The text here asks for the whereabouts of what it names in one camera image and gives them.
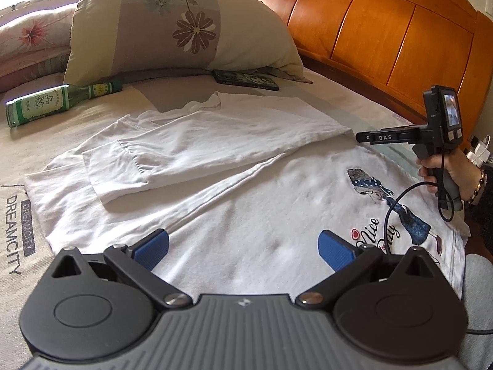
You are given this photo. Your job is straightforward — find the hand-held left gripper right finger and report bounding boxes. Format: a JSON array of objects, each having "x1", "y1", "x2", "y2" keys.
[{"x1": 295, "y1": 229, "x2": 447, "y2": 311}]

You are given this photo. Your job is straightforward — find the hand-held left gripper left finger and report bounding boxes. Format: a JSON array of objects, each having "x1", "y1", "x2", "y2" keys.
[{"x1": 40, "y1": 228, "x2": 193, "y2": 311}]

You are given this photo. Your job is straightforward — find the white printed t-shirt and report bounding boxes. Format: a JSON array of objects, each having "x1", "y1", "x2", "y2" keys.
[{"x1": 23, "y1": 92, "x2": 471, "y2": 297}]

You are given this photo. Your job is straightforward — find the person's right hand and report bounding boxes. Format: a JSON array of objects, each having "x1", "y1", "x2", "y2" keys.
[{"x1": 418, "y1": 148, "x2": 487, "y2": 203}]

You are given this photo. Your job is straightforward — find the white charger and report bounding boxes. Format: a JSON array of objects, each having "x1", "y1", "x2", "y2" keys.
[{"x1": 468, "y1": 135, "x2": 493, "y2": 164}]

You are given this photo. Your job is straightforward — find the wooden headboard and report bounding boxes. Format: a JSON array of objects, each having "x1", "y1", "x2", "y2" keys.
[{"x1": 208, "y1": 0, "x2": 493, "y2": 162}]

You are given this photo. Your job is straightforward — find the person's right leg grey trousers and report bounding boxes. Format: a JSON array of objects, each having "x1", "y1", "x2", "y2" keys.
[{"x1": 460, "y1": 253, "x2": 493, "y2": 370}]

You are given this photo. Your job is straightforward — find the green glass bottle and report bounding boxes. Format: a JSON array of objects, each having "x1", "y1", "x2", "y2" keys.
[{"x1": 6, "y1": 80, "x2": 123, "y2": 129}]

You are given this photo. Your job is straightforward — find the floral pillow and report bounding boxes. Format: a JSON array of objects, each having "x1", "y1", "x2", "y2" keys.
[{"x1": 63, "y1": 0, "x2": 314, "y2": 85}]

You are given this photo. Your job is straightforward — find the folded floral quilt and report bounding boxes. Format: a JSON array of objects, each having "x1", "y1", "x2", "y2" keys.
[{"x1": 0, "y1": 2, "x2": 83, "y2": 93}]

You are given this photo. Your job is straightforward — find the beaded bracelet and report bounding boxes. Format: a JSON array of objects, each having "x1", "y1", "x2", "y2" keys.
[{"x1": 468, "y1": 170, "x2": 488, "y2": 205}]

